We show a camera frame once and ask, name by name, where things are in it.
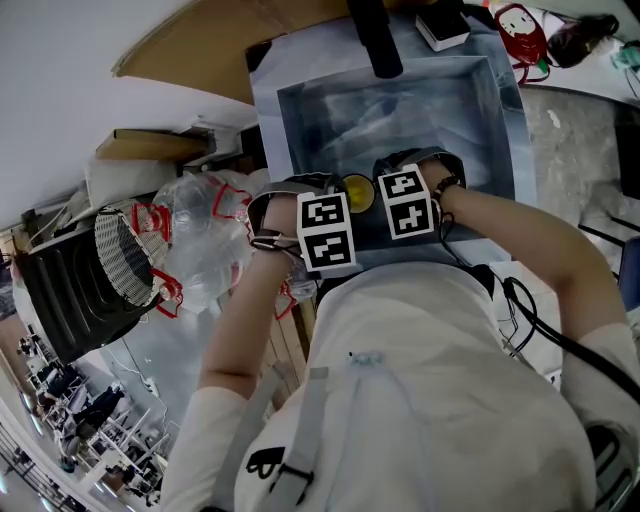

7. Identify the white low ledge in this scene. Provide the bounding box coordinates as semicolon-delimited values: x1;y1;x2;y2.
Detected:
462;0;640;104

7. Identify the black handbag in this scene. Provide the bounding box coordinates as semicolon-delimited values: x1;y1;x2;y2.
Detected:
547;13;622;70

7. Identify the white flat board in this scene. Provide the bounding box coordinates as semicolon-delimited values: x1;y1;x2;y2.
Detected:
84;158;201;207

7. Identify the person's right forearm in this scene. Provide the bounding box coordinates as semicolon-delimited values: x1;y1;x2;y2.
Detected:
439;184;629;342

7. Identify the black white soap dispenser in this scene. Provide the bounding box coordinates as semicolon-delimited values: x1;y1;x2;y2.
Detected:
414;0;472;53

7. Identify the black cable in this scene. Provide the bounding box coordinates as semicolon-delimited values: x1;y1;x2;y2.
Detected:
439;209;640;392

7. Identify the person's left forearm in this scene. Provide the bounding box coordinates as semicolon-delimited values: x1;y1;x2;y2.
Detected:
197;232;306;401

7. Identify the dark beaded bracelet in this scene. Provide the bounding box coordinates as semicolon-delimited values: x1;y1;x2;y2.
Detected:
430;173;463;203

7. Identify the large cardboard sheet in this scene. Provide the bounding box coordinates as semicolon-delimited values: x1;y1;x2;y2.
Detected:
112;0;351;107

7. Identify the person's white shirt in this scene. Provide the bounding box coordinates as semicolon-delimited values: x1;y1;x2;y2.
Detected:
159;259;640;512

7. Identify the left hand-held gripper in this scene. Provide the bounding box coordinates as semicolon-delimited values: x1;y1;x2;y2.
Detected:
247;172;357;274

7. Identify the thin multi-strand bracelet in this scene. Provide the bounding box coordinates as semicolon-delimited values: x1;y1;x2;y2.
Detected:
249;227;304;254

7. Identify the woven basket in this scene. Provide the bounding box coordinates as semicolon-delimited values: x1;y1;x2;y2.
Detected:
93;202;174;308

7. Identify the tall black box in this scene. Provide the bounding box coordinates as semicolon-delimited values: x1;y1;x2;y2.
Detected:
613;107;640;201

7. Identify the marble pattern sink cabinet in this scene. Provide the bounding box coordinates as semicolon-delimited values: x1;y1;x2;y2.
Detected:
244;9;539;274

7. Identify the person's right hand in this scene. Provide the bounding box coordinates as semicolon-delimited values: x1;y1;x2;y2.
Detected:
422;160;458;188

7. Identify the small cardboard box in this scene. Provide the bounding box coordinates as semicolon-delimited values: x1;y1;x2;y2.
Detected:
95;128;217;164

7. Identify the person's left hand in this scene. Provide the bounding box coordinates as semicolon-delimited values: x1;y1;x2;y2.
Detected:
259;196;301;237

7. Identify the wooden slatted platform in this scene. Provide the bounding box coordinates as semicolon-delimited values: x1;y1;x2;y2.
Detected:
259;279;321;412

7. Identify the white cup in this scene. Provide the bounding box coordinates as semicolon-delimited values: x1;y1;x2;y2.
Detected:
342;172;378;215

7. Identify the green bottle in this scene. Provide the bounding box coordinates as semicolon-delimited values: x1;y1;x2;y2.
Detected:
610;39;640;72

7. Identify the grey harness strap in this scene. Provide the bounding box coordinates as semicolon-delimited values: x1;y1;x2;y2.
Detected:
212;364;331;509

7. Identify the black metal cabinet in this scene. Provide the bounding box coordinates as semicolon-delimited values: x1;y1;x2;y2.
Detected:
17;219;161;364

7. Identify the blue chair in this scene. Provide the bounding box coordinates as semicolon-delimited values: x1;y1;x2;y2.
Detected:
577;214;640;314

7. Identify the clear water jug red handle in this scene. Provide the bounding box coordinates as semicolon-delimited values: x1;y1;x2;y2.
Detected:
199;168;271;236
132;172;217;261
149;234;256;319
272;259;321;322

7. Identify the black faucet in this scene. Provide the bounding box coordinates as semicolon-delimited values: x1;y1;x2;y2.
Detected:
346;0;404;80

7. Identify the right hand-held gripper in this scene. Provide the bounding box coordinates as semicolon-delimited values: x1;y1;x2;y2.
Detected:
372;147;467;242

